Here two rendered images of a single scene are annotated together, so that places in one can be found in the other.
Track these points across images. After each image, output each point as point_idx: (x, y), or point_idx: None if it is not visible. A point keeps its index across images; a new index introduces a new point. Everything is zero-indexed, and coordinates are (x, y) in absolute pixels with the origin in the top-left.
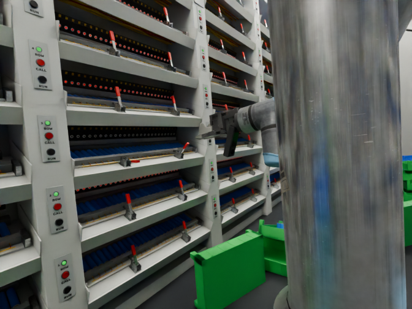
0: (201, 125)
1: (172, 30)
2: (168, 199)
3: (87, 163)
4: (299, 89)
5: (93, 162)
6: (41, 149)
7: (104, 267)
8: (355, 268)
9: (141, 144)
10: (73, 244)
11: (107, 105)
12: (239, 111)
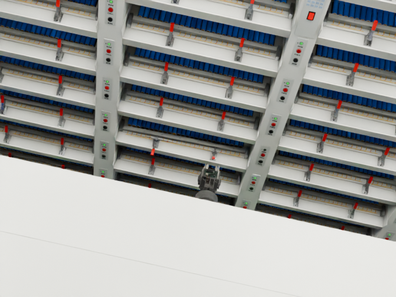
0: (205, 165)
1: (238, 65)
2: (194, 175)
3: (132, 131)
4: None
5: (135, 132)
6: (101, 125)
7: (132, 181)
8: None
9: None
10: (109, 167)
11: (157, 102)
12: (198, 192)
